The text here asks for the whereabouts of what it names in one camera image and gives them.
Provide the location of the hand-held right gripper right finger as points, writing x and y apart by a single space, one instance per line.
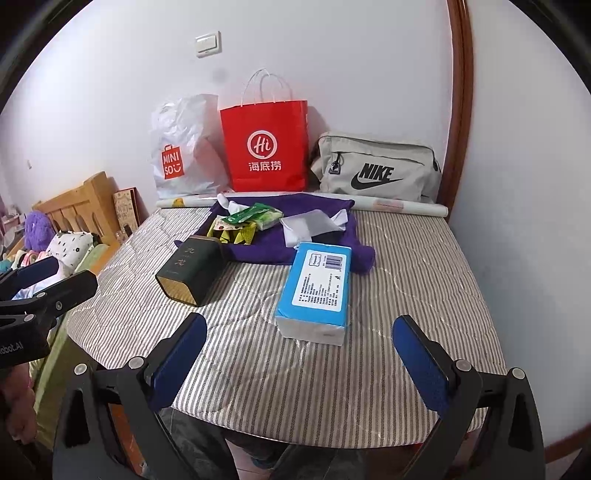
420 369

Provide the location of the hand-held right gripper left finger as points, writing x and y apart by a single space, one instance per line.
178 364

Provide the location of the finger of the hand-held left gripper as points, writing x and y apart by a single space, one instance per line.
64 295
34 272

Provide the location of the blue tissue pack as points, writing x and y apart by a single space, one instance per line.
314 286

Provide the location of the yellow pouch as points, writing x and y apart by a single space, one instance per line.
240 236

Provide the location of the green snack packet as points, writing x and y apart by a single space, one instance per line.
231 220

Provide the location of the white cloth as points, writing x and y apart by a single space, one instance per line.
344 221

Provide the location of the white foam block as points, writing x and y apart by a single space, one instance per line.
309 224

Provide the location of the person's left hand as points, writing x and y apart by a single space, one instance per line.
22 401

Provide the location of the pink cloth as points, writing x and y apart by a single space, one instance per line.
28 258

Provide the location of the purple plush toy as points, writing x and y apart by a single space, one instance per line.
39 230

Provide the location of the white dotted pillow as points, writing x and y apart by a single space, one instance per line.
69 247

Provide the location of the green bed sheet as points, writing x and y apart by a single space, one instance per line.
90 258

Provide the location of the wooden headboard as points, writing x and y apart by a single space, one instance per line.
85 203

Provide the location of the dark green box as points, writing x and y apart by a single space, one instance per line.
189 267

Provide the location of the striped quilted mattress cover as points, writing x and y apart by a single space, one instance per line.
323 383

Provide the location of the patterned brown book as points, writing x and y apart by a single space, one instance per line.
125 210

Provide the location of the person's legs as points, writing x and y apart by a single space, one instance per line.
277 461

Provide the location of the purple towel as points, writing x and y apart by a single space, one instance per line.
272 249

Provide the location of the white paper roll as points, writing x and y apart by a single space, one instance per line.
406 206

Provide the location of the white plastic shopping bag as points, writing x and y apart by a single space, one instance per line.
189 143

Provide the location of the beige waist bag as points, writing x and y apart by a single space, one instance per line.
374 166

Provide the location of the red paper bag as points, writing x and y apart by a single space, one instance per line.
263 138

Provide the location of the brown wooden door frame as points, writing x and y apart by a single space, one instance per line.
461 115

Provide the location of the white light switch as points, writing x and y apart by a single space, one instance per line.
207 44

